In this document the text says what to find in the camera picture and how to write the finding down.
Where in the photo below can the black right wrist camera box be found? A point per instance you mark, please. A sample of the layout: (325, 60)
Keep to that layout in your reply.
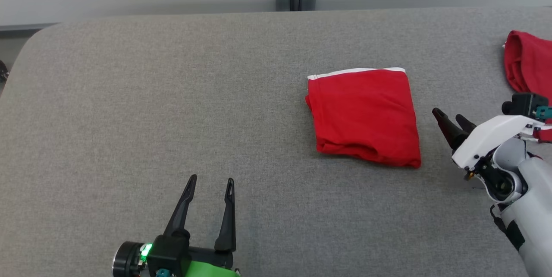
(522, 103)

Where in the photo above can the small black wheel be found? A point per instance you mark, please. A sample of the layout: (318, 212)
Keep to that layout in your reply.
(3, 71)

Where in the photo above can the red crumpled shorts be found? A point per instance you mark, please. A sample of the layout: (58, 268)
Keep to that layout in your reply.
(530, 61)

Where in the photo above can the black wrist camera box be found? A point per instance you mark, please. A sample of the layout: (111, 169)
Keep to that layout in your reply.
(522, 103)
(170, 253)

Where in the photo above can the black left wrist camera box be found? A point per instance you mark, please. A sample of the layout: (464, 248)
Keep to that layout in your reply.
(170, 253)

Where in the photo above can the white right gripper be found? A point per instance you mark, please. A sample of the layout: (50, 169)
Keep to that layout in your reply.
(487, 139)

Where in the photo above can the grey fabric sofa seat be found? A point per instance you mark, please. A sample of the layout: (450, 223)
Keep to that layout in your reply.
(129, 117)

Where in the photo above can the red number 23 basketball jersey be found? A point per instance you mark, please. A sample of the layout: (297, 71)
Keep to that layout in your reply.
(366, 113)

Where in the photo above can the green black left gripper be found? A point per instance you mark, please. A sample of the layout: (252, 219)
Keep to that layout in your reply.
(211, 259)

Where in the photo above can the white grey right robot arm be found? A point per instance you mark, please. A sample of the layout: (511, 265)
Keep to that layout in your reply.
(534, 208)

